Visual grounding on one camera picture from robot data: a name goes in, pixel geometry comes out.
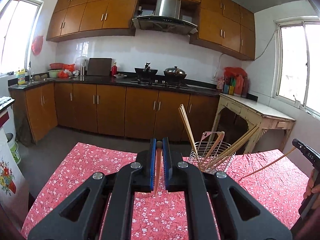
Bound red basin and bags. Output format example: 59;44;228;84
48;63;75;78

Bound dark cutting board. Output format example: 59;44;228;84
87;58;112;76

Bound brown lower kitchen cabinets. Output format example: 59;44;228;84
9;76;219;145

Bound small red bottle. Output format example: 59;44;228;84
111;62;118;76

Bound red plastic bag on wall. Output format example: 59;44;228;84
31;35;43;56

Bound steel wire utensil holder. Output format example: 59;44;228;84
188;131;235;174

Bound yellow dish soap bottle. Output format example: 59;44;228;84
17;69;26;85

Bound white floral appliance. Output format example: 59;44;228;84
1;96;29;230

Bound brown kitchen cabinets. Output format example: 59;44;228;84
46;0;255;61
9;76;219;145

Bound red floral tablecloth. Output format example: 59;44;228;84
21;142;308;239

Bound dark pot with lid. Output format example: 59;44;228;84
163;66;187;82

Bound red bottles and condiments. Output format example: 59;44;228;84
216;67;249;98

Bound brown upper kitchen cabinets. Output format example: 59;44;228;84
46;0;255;61

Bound person's right hand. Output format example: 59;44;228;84
303;169;320;199

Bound black wok with handle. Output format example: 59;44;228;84
135;62;158;80

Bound cream wooden side table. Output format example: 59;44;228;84
212;93;296;154

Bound steel range hood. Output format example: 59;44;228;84
132;0;197;35

